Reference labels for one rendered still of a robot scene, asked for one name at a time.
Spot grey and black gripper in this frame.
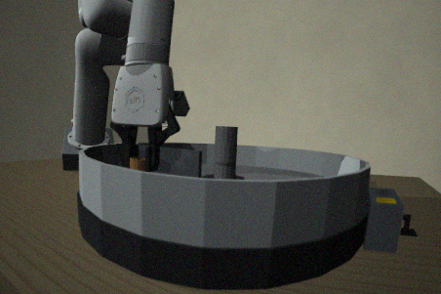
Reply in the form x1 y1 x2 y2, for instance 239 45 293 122
110 61 180 172

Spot grey metal ring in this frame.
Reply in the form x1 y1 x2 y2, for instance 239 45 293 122
215 126 238 145
214 161 236 180
215 144 237 163

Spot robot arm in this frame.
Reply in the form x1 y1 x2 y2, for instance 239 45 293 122
68 0 175 150

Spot bronze bushing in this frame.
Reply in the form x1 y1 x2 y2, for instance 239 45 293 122
130 157 146 172

